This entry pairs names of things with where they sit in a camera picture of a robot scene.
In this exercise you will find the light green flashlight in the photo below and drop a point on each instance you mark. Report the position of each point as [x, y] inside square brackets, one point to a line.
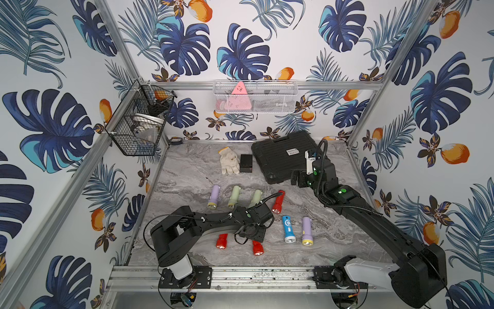
[234, 197]
[256, 198]

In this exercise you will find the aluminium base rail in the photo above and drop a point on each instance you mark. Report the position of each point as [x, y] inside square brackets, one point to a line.
[232, 279]

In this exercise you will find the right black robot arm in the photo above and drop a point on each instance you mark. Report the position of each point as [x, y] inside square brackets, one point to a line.
[417, 271]

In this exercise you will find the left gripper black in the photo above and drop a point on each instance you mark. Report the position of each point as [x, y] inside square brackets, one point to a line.
[266, 214]

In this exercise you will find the blue flashlight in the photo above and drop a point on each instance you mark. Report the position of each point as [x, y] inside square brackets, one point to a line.
[289, 235]

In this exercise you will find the black wire basket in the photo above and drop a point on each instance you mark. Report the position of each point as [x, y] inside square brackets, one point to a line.
[141, 119]

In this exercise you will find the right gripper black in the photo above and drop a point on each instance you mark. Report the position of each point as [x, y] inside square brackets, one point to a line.
[301, 174]

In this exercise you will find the white wire shelf basket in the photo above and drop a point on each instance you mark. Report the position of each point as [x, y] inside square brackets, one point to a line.
[268, 97]

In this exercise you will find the small black box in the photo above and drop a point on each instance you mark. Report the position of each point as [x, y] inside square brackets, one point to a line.
[246, 163]

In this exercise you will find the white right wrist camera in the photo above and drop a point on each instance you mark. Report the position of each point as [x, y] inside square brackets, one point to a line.
[310, 158]

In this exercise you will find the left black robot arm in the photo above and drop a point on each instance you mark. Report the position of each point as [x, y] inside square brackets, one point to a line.
[177, 233]

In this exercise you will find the purple flashlight yellow rim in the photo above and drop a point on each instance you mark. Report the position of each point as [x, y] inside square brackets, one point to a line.
[213, 200]

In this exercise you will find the black plastic tool case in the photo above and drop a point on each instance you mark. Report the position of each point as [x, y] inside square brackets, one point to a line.
[277, 158]

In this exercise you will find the purple flashlight lower right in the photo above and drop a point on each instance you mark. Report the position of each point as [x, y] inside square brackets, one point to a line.
[307, 237]

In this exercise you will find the white work glove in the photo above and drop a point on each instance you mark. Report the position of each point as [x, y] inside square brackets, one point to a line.
[229, 161]

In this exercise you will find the red flashlight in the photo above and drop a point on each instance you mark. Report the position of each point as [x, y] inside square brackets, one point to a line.
[278, 205]
[258, 248]
[222, 241]

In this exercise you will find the pink triangle object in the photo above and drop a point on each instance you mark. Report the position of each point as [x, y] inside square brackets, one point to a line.
[239, 100]

